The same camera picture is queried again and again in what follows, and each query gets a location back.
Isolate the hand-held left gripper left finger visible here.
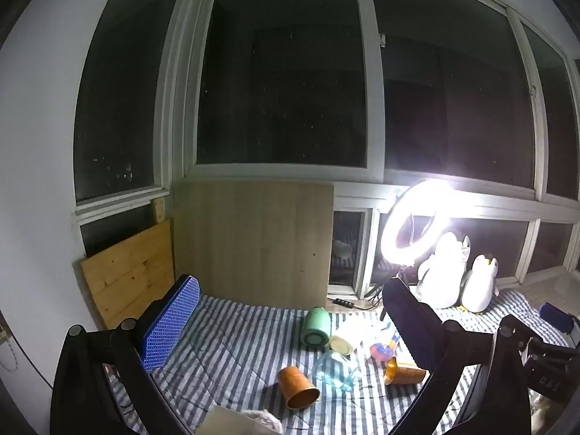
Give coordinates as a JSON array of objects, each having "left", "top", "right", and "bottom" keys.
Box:
[{"left": 50, "top": 274, "right": 202, "bottom": 435}]

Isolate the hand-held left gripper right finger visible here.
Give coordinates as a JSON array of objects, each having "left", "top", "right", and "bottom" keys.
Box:
[{"left": 383, "top": 278, "right": 544, "bottom": 435}]

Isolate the textured orange cup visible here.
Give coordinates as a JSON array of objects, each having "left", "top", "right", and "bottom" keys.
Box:
[{"left": 384, "top": 357, "right": 427, "bottom": 386}]

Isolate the small cream cup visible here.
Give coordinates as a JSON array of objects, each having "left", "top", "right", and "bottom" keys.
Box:
[{"left": 327, "top": 335, "right": 355, "bottom": 357}]

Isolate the green insulated cup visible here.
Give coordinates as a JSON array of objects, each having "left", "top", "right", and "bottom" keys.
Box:
[{"left": 300, "top": 307, "right": 334, "bottom": 349}]

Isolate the plain orange cup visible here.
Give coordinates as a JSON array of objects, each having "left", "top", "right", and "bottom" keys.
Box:
[{"left": 277, "top": 366, "right": 320, "bottom": 409}]

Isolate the colourful plastic toy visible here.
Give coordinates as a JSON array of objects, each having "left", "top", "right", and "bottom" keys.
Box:
[{"left": 369, "top": 322, "right": 402, "bottom": 363}]

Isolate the dark blue pouch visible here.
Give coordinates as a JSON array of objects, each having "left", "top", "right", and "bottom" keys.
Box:
[{"left": 539, "top": 303, "right": 574, "bottom": 334}]

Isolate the large white penguin plush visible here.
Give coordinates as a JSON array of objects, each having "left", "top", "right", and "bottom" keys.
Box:
[{"left": 416, "top": 232, "right": 471, "bottom": 307}]

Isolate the pine wooden board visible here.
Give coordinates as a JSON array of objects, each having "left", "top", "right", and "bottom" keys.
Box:
[{"left": 80, "top": 218, "right": 175, "bottom": 331}]

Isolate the blue striped blanket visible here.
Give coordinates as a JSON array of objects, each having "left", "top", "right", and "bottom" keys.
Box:
[{"left": 102, "top": 287, "right": 572, "bottom": 435}]

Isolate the small white penguin plush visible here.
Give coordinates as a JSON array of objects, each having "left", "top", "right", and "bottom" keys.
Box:
[{"left": 461, "top": 256, "right": 499, "bottom": 312}]

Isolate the pale wooden board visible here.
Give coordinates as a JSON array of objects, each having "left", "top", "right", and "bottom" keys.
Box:
[{"left": 174, "top": 180, "right": 335, "bottom": 311}]

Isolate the grey fluffy cloth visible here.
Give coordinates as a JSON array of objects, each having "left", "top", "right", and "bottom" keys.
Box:
[{"left": 240, "top": 409, "right": 284, "bottom": 435}]

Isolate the black power cable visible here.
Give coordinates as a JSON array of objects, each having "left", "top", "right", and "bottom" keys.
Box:
[{"left": 355, "top": 292, "right": 384, "bottom": 311}]

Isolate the white window frame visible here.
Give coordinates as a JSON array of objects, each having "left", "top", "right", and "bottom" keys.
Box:
[{"left": 72, "top": 0, "right": 580, "bottom": 300}]

